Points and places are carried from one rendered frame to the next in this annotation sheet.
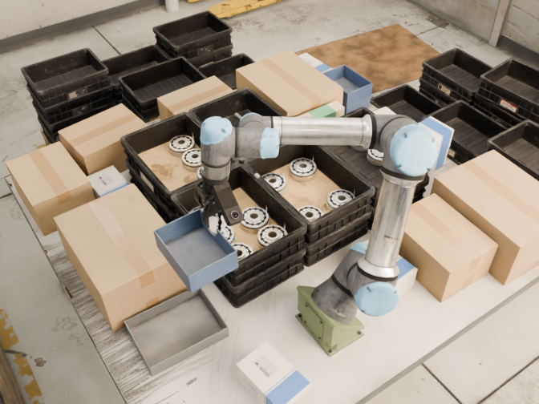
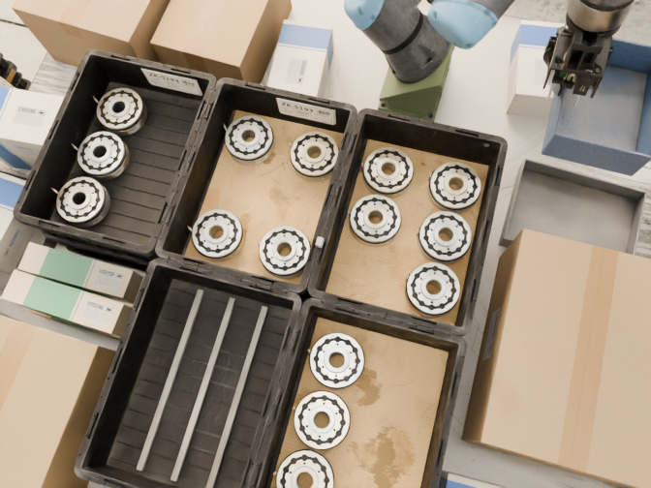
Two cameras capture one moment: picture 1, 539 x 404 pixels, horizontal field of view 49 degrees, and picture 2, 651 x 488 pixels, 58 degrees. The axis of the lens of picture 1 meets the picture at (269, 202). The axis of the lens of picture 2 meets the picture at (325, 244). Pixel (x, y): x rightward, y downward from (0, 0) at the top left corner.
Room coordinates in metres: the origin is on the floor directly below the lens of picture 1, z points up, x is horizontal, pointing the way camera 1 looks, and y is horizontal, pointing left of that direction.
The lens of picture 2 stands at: (1.73, 0.34, 1.97)
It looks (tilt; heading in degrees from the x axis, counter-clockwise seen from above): 72 degrees down; 240
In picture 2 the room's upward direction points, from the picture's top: 10 degrees counter-clockwise
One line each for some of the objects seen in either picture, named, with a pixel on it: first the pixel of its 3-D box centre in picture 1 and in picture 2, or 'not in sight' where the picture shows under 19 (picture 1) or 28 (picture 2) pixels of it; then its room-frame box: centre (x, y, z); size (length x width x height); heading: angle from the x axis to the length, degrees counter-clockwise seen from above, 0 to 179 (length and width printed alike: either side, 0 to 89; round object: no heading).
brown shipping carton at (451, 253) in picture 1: (437, 245); (226, 23); (1.37, -0.58, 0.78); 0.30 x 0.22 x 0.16; 32
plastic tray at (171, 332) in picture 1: (176, 328); (572, 218); (1.08, 0.30, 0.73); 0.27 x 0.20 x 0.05; 122
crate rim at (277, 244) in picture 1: (237, 212); (410, 216); (1.40, 0.11, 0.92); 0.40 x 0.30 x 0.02; 35
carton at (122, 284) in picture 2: not in sight; (81, 273); (1.98, -0.27, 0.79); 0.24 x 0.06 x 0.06; 125
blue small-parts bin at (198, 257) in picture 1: (196, 248); (604, 103); (1.09, 0.21, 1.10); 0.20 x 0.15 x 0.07; 34
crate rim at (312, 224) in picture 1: (307, 177); (260, 180); (1.58, -0.14, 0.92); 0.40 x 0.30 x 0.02; 35
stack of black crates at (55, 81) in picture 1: (74, 103); not in sight; (2.86, 1.12, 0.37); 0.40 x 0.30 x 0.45; 124
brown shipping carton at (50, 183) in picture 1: (52, 187); not in sight; (1.69, 0.84, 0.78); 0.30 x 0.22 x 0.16; 36
